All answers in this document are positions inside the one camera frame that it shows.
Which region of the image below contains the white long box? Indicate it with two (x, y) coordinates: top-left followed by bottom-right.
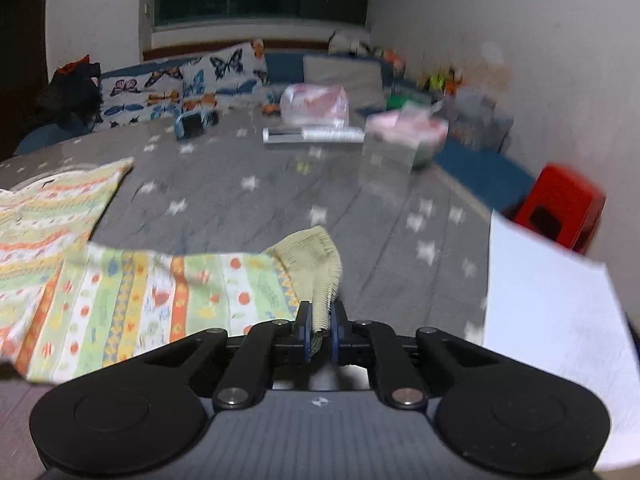
(262, 126), (366, 145)

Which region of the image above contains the dark clothes pile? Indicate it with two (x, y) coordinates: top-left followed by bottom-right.
(37, 55), (103, 133)

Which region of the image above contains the small blue box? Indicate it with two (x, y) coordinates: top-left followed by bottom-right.
(174, 111), (221, 140)

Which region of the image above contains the butterfly-print pillow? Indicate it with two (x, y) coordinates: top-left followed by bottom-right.
(180, 39), (270, 111)
(98, 65), (187, 130)

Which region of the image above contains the grey pillow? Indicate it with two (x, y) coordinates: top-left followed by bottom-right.
(302, 54), (385, 106)

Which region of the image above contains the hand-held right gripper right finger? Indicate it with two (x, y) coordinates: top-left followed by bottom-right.
(330, 300), (506, 408)

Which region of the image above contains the red plastic stool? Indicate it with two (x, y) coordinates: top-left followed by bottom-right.
(513, 163), (607, 254)

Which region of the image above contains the pink packet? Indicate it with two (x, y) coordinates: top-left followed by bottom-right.
(367, 110), (448, 143)

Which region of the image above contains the white cloth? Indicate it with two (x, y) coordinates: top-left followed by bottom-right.
(481, 208), (637, 472)

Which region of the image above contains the clear plastic bag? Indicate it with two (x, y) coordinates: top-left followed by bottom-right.
(279, 82), (351, 128)

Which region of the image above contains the colourful striped printed garment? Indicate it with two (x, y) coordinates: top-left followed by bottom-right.
(0, 157), (344, 385)

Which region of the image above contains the grey star-print bed blanket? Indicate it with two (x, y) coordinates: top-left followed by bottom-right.
(0, 108), (493, 480)

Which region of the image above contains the clear plastic container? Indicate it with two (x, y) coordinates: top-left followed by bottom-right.
(361, 110), (450, 196)

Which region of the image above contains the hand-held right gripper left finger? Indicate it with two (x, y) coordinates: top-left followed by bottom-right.
(134, 301), (314, 408)

